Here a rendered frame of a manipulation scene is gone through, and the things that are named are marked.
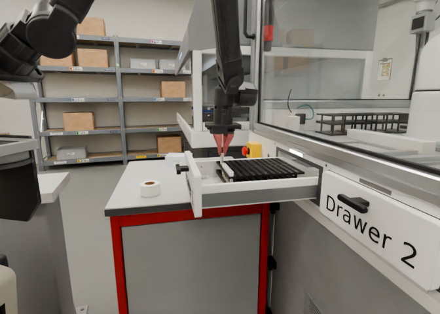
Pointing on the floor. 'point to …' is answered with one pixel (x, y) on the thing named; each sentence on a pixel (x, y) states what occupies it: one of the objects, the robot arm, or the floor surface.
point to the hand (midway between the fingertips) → (222, 152)
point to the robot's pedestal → (41, 254)
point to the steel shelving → (104, 101)
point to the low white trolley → (184, 248)
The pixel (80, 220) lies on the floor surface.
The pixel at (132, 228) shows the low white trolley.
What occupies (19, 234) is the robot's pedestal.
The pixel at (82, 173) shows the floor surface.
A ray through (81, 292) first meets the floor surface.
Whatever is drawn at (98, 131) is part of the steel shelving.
